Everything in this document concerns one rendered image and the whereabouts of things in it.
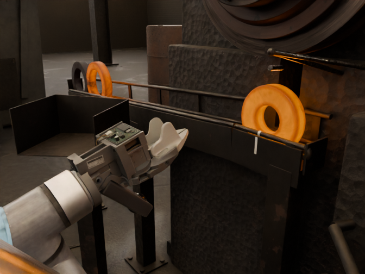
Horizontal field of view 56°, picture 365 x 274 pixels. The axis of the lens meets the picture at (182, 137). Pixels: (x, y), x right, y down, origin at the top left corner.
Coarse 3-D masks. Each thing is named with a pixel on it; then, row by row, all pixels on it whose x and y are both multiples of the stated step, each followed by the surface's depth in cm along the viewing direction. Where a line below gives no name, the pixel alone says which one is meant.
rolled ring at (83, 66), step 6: (72, 66) 163; (78, 66) 157; (84, 66) 154; (72, 72) 164; (78, 72) 164; (84, 72) 153; (72, 78) 166; (78, 78) 166; (84, 78) 154; (78, 84) 166; (78, 90) 165
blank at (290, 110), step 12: (276, 84) 76; (252, 96) 80; (264, 96) 77; (276, 96) 74; (288, 96) 72; (252, 108) 80; (264, 108) 80; (276, 108) 75; (288, 108) 72; (300, 108) 73; (252, 120) 81; (264, 120) 82; (288, 120) 73; (300, 120) 72; (276, 132) 76; (288, 132) 74; (300, 132) 73
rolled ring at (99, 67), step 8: (96, 64) 141; (104, 64) 142; (88, 72) 149; (96, 72) 149; (104, 72) 139; (88, 80) 151; (104, 80) 138; (88, 88) 152; (96, 88) 152; (104, 88) 139
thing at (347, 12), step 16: (208, 0) 81; (352, 0) 56; (336, 16) 58; (352, 16) 56; (224, 32) 79; (304, 32) 63; (320, 32) 61; (336, 32) 59; (240, 48) 76; (256, 48) 73; (288, 48) 67; (304, 48) 64
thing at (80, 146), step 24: (48, 96) 109; (72, 96) 110; (24, 120) 100; (48, 120) 110; (72, 120) 113; (96, 120) 88; (120, 120) 101; (24, 144) 101; (48, 144) 105; (72, 144) 103; (96, 216) 109; (96, 240) 110; (96, 264) 113
